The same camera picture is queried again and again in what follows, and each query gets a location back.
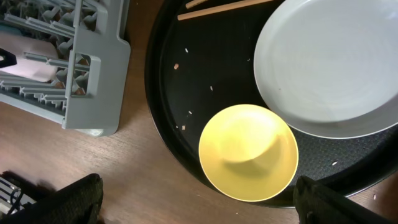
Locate wooden chopstick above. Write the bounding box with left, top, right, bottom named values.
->
left=177, top=0, right=272, bottom=21
left=185, top=0, right=207, bottom=9

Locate grey dishwasher rack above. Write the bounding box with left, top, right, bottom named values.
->
left=1, top=0, right=131, bottom=137

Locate pink cup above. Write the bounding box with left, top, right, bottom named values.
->
left=1, top=31, right=58, bottom=82

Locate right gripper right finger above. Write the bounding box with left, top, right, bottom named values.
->
left=293, top=176, right=392, bottom=224

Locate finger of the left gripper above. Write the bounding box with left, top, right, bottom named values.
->
left=0, top=49, right=17, bottom=68

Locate grey plate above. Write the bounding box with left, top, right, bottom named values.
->
left=254, top=0, right=397, bottom=139

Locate round black tray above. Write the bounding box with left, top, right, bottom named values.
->
left=145, top=1, right=397, bottom=196

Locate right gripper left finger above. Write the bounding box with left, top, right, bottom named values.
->
left=1, top=173, right=104, bottom=224

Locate yellow bowl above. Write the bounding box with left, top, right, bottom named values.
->
left=198, top=104, right=299, bottom=202

